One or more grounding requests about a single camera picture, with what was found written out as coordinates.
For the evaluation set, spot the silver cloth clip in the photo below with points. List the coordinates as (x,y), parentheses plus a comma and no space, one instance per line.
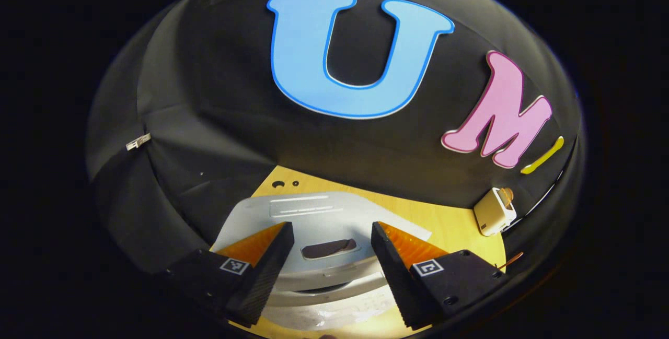
(138,141)

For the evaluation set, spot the white rice cooker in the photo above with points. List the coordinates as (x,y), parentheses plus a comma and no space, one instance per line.
(313,208)

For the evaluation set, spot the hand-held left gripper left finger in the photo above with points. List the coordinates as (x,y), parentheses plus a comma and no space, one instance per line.
(272,273)

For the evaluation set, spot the brown toast slice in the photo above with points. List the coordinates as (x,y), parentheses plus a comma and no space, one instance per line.
(506,195)

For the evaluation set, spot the black backdrop cloth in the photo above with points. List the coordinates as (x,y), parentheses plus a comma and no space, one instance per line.
(209,93)

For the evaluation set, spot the brown wooden spoon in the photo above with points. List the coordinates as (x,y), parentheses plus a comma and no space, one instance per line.
(512,260)

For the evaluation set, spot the white toaster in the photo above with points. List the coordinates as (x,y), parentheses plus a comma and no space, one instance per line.
(491,216)

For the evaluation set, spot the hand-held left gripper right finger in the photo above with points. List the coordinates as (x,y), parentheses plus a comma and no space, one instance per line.
(394,273)

